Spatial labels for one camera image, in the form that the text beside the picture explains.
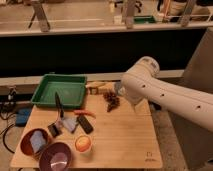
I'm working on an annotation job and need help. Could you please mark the blue sponge in bowl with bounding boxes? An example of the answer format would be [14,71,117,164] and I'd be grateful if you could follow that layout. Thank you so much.
[30,131,46,153]

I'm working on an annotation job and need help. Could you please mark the green plastic tray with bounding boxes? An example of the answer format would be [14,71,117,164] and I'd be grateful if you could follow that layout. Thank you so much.
[31,74,87,109]

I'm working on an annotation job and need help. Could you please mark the orange fruit in cup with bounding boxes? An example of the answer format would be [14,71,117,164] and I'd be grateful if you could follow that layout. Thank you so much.
[75,135,92,153]

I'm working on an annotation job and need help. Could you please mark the blue box on floor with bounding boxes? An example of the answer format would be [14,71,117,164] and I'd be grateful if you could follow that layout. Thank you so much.
[15,108,32,127]

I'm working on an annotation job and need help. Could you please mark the purple bowl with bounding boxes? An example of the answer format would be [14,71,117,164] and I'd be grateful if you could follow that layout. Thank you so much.
[39,142,72,171]

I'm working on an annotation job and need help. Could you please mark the small black block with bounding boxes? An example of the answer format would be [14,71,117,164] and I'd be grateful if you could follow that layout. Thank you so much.
[48,124,61,137]

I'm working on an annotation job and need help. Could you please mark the black rectangular remote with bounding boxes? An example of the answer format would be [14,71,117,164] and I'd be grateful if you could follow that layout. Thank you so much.
[77,115,93,134]

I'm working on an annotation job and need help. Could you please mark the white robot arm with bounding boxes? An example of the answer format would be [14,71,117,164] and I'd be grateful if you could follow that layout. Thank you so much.
[121,56,213,132]

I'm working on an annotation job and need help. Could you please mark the brown bowl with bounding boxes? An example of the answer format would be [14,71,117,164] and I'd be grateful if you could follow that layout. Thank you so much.
[20,128,50,157]

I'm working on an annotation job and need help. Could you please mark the wooden block toy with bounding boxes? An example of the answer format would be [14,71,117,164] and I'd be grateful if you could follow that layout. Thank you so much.
[86,81,105,94]

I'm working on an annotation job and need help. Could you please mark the black cables on floor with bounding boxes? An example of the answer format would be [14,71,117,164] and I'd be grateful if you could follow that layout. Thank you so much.
[0,99,18,154]

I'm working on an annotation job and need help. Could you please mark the red chili pepper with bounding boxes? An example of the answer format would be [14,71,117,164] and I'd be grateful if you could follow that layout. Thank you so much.
[73,110,96,118]

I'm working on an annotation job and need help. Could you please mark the black handled knife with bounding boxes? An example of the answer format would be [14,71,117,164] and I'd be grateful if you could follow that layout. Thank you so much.
[55,92,64,118]

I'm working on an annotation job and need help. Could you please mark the light blue cloth piece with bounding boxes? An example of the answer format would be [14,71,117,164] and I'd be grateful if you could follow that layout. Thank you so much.
[62,118,78,133]

